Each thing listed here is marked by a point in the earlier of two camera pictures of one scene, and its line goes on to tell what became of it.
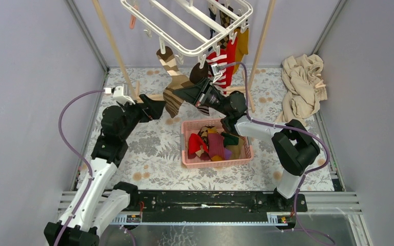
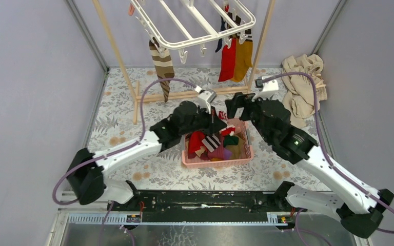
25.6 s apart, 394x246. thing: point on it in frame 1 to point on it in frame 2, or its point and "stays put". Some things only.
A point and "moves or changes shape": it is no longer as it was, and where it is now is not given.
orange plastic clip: (132, 19) to (132, 9)
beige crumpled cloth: (304, 86) stays put
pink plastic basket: (189, 128) stays put
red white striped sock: (222, 59) to (229, 130)
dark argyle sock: (225, 19) to (238, 20)
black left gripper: (150, 109) to (214, 124)
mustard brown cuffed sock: (242, 46) moves or changes shape
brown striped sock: (172, 102) to (163, 66)
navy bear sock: (213, 11) to (222, 27)
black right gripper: (197, 94) to (240, 100)
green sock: (230, 139) stays put
